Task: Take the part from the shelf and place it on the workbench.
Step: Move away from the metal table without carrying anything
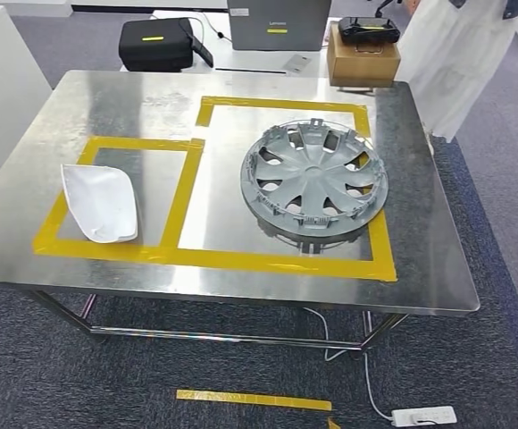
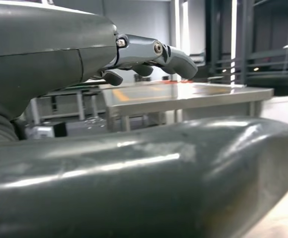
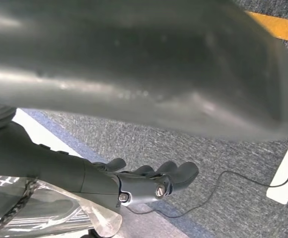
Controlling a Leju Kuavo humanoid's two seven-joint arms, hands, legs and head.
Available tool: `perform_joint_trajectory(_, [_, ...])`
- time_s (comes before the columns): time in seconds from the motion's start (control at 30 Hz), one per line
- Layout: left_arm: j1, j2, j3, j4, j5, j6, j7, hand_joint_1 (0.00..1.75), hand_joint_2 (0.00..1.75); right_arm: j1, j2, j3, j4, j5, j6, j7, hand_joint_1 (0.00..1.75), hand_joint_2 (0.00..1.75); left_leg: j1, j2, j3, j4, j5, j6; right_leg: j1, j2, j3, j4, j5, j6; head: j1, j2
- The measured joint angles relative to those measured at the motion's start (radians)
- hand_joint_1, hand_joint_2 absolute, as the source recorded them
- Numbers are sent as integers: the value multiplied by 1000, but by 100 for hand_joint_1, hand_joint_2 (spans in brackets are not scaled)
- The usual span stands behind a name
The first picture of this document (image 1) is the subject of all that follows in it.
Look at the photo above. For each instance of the steel workbench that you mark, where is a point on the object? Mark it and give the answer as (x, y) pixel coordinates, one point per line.
(420, 237)

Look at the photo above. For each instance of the black carry case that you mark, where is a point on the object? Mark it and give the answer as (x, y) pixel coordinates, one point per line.
(156, 47)

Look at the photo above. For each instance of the white power strip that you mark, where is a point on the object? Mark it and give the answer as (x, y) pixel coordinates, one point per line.
(424, 416)

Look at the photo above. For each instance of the white desk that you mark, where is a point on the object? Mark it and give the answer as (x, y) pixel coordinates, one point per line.
(259, 59)

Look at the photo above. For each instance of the white curved plastic part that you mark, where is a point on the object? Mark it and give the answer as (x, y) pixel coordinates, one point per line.
(100, 204)

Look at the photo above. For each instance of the silver wheel hubcap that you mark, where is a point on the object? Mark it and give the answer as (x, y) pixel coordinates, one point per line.
(312, 177)

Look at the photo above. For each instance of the person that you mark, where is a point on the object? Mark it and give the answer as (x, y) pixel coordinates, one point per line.
(455, 59)

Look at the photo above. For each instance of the black remote controller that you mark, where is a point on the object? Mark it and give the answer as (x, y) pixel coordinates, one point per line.
(368, 29)

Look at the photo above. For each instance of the grey laptop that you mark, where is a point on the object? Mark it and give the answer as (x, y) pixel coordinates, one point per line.
(278, 26)

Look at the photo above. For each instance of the cardboard box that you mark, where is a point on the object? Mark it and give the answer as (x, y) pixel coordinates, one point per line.
(362, 68)

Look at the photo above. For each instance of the black office chair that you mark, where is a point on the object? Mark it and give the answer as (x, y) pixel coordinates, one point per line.
(386, 7)

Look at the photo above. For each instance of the white cabinet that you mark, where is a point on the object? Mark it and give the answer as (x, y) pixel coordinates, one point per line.
(4, 83)

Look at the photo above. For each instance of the grey card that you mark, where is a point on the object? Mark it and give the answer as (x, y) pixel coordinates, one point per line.
(297, 64)

